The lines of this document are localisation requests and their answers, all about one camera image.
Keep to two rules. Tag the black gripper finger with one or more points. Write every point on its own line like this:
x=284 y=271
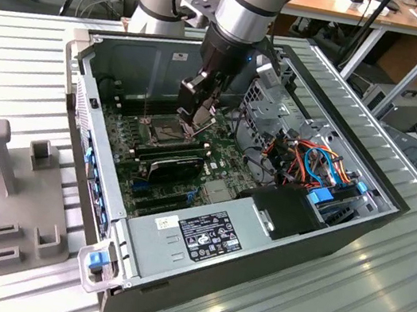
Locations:
x=190 y=92
x=216 y=88

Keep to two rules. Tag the silver green CPU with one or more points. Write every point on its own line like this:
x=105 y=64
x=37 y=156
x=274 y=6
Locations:
x=203 y=116

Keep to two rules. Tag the thin locking lever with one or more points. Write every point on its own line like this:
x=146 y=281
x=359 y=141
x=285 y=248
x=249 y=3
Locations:
x=146 y=106

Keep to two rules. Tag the CPU socket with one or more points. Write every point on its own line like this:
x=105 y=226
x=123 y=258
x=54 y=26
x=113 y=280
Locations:
x=164 y=132

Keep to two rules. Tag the metal drive cage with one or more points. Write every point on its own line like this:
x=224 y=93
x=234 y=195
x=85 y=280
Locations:
x=273 y=111

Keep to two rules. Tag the green motherboard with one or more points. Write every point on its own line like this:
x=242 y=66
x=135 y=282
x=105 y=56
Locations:
x=228 y=159

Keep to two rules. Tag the black graphics card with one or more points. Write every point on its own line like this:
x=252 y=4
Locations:
x=173 y=170

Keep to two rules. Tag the silver chipset heatsink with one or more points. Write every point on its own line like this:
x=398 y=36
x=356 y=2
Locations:
x=218 y=193

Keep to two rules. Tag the black expansion slot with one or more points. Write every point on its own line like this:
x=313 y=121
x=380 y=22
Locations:
x=161 y=206
x=161 y=195

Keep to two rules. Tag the black plastic cover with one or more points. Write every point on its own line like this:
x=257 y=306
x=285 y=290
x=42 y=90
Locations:
x=287 y=214

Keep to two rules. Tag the blue disk carrier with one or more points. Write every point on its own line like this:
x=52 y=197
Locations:
x=320 y=196

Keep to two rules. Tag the grey power supply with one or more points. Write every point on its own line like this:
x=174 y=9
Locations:
x=160 y=244

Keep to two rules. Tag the black stand pole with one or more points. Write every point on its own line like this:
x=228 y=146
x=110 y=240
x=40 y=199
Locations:
x=375 y=13

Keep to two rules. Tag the blue plastic clip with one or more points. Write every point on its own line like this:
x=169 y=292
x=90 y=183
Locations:
x=361 y=188

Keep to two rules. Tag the grey metal box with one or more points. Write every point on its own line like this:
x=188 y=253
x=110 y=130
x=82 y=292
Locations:
x=406 y=110

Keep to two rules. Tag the blue case latch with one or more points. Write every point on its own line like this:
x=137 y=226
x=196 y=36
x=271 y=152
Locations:
x=96 y=260

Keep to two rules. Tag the black PC case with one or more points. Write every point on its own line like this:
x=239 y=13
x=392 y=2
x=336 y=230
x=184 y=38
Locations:
x=208 y=293

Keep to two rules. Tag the dark case side panel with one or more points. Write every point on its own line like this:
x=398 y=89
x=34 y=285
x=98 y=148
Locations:
x=416 y=148

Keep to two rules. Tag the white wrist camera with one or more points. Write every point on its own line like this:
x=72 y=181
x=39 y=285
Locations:
x=269 y=75

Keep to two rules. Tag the grey camera bracket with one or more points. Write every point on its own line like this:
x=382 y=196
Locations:
x=196 y=6

